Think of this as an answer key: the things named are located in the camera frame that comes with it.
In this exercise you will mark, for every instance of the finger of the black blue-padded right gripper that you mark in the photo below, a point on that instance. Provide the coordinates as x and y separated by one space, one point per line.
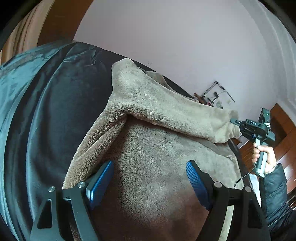
247 220

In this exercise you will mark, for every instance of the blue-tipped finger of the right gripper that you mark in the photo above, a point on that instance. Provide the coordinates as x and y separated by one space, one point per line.
235 121

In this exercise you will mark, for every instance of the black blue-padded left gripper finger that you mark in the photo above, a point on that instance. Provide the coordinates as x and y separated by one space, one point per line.
61 209

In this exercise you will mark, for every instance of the beige fleece garment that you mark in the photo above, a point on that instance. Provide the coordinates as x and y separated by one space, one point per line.
150 132

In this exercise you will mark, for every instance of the person's right hand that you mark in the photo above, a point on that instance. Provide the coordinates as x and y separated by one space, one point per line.
271 160

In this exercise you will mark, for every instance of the wooden side table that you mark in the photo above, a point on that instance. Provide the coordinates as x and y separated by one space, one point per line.
202 100

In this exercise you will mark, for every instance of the dark padded jacket sleeve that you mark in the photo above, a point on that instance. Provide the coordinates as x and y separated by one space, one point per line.
273 193

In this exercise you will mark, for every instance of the dark blue satin sheet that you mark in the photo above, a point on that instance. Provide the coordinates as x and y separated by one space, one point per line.
50 97

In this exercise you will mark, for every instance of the beige curtain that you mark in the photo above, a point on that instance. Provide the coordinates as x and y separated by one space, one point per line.
26 33

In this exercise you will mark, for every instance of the brown wooden door frame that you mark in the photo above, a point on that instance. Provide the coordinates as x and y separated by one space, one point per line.
63 20

